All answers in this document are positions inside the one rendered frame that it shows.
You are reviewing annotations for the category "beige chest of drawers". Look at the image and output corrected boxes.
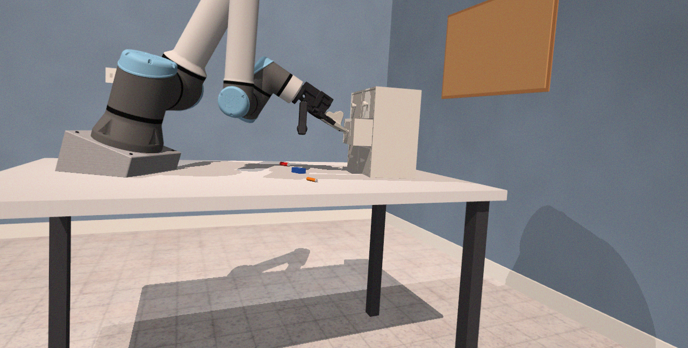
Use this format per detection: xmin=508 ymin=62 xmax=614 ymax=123
xmin=347 ymin=86 xmax=421 ymax=179

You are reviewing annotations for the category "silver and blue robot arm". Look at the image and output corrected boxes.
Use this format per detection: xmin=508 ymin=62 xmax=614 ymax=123
xmin=91 ymin=0 xmax=303 ymax=153

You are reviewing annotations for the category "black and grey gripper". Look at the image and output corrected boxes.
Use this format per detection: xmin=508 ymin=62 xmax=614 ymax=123
xmin=292 ymin=82 xmax=348 ymax=132

